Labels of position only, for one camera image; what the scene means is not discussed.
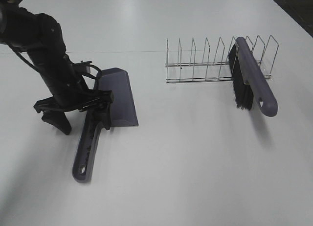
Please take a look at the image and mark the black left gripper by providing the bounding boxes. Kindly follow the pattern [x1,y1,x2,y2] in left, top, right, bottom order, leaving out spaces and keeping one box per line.
[34,61,114,135]

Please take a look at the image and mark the purple plastic dustpan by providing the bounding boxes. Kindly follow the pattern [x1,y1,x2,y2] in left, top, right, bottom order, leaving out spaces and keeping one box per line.
[72,68,138,183]

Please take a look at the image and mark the purple hand brush black bristles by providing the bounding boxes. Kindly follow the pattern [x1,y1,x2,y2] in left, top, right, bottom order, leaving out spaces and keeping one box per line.
[228,37,278,117]

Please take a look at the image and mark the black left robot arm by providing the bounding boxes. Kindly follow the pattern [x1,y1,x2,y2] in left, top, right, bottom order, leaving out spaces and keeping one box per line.
[0,0,114,135]

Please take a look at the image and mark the black cable bundle left arm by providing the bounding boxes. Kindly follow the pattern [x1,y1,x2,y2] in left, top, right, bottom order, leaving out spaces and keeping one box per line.
[7,44,102,90]

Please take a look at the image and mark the chrome wire dish rack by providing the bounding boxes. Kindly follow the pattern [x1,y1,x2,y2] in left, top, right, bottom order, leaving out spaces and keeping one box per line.
[165,35,279,83]

